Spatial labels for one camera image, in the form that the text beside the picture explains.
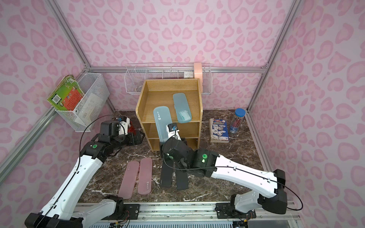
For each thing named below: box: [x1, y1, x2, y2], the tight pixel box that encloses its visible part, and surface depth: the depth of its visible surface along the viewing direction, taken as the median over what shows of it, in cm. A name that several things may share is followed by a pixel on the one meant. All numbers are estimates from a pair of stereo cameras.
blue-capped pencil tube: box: [229, 107, 246, 134], surface depth 98 cm
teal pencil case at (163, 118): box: [153, 105, 173, 143], surface depth 64 cm
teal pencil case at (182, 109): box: [172, 92, 193, 124], surface depth 78 cm
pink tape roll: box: [193, 62, 203, 93], surface depth 84 cm
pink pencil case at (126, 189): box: [118, 160, 140, 200], surface depth 85 cm
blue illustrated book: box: [209, 117, 230, 143], surface depth 105 cm
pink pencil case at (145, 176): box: [137, 157, 153, 195], surface depth 87 cm
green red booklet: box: [47, 74, 85, 111], surface depth 73 cm
